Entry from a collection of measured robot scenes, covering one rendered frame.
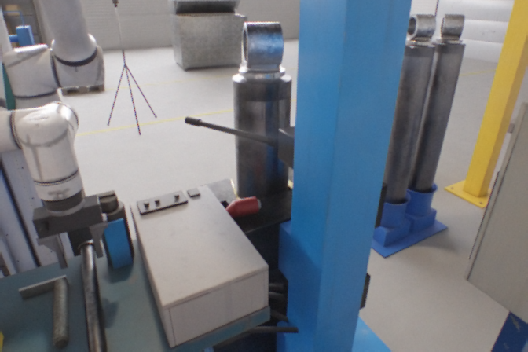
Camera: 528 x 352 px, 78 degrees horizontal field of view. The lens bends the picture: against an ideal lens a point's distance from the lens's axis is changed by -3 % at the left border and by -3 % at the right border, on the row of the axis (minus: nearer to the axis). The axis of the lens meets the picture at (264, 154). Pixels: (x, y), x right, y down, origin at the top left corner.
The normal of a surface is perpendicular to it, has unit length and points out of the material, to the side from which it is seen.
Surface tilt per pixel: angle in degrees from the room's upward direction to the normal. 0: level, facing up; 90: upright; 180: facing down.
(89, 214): 91
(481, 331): 0
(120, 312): 0
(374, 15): 90
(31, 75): 90
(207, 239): 0
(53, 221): 91
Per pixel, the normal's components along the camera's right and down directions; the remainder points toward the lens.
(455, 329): 0.00, -0.91
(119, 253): 0.48, 0.37
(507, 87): -0.88, 0.20
